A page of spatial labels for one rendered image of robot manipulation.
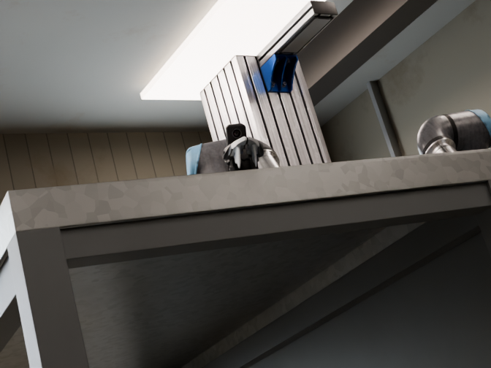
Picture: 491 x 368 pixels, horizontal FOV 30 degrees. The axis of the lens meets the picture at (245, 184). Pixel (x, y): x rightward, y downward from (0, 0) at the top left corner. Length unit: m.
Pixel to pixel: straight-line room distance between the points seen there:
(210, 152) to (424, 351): 1.32
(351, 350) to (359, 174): 0.51
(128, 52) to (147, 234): 4.34
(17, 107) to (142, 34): 0.94
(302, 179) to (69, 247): 0.27
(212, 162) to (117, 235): 1.63
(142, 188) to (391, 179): 0.30
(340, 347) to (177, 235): 0.64
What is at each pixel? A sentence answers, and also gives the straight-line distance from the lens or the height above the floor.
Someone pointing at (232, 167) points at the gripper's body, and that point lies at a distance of 2.04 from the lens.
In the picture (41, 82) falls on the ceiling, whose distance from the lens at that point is 5.32.
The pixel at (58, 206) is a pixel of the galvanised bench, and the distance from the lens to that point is 0.86.
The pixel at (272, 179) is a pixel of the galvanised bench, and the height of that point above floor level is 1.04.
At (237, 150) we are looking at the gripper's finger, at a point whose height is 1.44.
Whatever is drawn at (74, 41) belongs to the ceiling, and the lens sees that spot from 4.98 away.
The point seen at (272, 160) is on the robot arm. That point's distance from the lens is 2.45.
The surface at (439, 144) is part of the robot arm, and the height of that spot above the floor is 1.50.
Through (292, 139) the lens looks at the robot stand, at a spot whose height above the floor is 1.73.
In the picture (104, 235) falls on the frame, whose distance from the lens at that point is 0.87.
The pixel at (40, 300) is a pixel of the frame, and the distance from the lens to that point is 0.82.
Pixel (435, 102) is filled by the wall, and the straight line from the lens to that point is 6.12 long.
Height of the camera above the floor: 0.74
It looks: 19 degrees up
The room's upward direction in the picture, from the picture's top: 16 degrees counter-clockwise
